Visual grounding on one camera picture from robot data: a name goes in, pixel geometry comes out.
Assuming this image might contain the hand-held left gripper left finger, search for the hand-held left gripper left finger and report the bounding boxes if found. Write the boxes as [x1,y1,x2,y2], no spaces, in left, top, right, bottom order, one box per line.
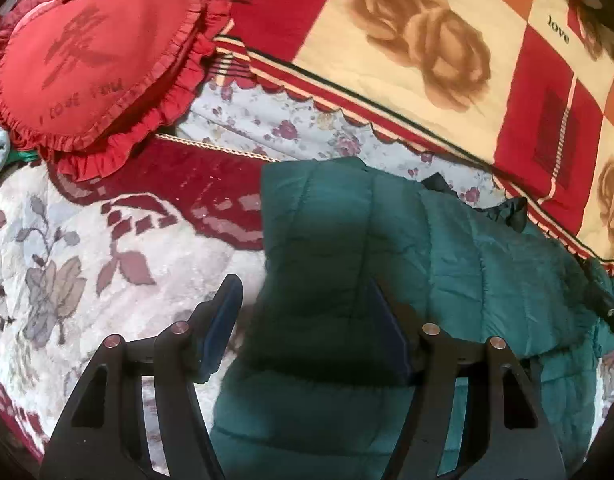
[40,274,244,480]

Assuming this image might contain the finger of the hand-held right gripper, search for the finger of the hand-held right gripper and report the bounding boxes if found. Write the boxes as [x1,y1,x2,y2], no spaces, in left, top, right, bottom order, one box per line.
[581,259,614,332]

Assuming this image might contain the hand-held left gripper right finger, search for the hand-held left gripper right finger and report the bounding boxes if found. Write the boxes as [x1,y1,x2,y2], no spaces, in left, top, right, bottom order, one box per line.
[368,279,568,480]

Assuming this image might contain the green puffer jacket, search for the green puffer jacket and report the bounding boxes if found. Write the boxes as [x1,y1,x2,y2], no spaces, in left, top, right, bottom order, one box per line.
[209,156,614,480]

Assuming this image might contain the black ruffled cloth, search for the black ruffled cloth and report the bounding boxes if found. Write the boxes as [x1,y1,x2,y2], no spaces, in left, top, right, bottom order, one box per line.
[421,172,529,234]

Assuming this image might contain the white floral fleece blanket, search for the white floral fleece blanket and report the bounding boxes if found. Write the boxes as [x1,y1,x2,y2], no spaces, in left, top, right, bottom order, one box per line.
[0,136,614,480]

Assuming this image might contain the pale floral bed sheet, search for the pale floral bed sheet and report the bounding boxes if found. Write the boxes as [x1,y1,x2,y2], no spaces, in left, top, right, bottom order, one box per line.
[177,77,508,211]

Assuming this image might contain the red heart-shaped ruffled pillow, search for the red heart-shaped ruffled pillow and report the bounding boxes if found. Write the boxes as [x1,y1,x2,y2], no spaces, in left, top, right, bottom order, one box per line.
[0,0,233,182]

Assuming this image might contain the checked rose print blanket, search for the checked rose print blanket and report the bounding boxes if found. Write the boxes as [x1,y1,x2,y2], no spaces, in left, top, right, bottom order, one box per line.
[212,0,614,277]

